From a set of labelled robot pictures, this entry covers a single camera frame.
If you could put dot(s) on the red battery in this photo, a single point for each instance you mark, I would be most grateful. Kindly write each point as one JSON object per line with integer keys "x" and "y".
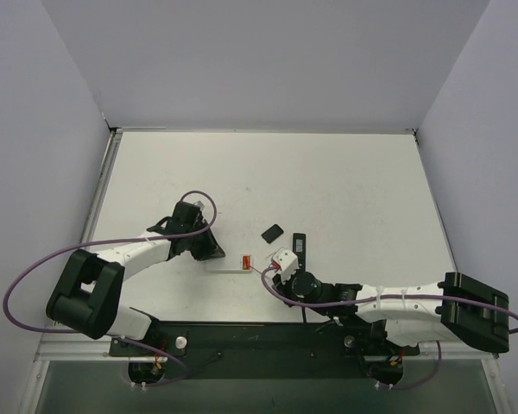
{"x": 246, "y": 262}

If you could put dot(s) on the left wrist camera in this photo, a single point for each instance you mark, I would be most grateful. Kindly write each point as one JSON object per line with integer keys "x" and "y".
{"x": 200, "y": 205}

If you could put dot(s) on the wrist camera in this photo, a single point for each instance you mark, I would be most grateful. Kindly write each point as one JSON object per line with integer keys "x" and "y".
{"x": 200, "y": 205}
{"x": 286, "y": 263}

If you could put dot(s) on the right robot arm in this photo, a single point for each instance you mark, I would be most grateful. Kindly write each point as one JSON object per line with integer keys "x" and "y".
{"x": 456, "y": 309}

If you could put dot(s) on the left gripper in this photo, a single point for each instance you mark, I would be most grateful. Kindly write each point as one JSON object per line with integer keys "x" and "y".
{"x": 205, "y": 247}

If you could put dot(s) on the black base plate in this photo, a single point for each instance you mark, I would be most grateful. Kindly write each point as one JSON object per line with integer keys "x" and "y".
{"x": 207, "y": 366}

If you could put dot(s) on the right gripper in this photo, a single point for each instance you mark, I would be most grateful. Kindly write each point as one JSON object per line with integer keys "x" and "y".
{"x": 282, "y": 282}

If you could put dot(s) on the black remote control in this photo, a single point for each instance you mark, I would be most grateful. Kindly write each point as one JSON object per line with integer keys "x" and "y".
{"x": 299, "y": 249}

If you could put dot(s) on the black battery cover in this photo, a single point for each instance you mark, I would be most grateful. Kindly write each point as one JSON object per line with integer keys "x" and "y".
{"x": 272, "y": 233}

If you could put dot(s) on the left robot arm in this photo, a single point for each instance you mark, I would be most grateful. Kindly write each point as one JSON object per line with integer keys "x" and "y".
{"x": 87, "y": 295}

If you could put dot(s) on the aluminium frame rail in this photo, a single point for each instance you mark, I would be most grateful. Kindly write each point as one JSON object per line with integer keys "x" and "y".
{"x": 184, "y": 340}

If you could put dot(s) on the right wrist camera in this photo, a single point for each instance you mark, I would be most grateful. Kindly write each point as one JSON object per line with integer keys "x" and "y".
{"x": 286, "y": 263}

